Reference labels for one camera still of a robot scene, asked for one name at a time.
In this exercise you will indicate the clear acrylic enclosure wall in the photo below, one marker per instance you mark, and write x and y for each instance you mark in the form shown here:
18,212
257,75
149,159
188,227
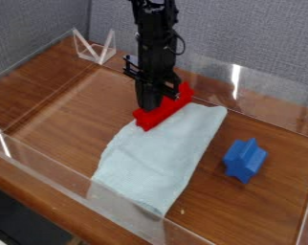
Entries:
64,105

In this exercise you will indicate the blue star-shaped block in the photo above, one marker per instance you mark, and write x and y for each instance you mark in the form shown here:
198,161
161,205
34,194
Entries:
244,159

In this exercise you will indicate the red rectangular block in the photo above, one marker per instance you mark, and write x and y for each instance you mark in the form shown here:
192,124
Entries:
149,119

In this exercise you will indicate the clear acrylic corner bracket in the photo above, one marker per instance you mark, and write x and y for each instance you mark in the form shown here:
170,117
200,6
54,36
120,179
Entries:
94,52

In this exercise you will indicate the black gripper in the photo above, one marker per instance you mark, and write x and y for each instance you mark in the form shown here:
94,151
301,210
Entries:
150,68

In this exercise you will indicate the light blue cloth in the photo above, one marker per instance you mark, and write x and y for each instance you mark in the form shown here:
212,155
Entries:
148,164

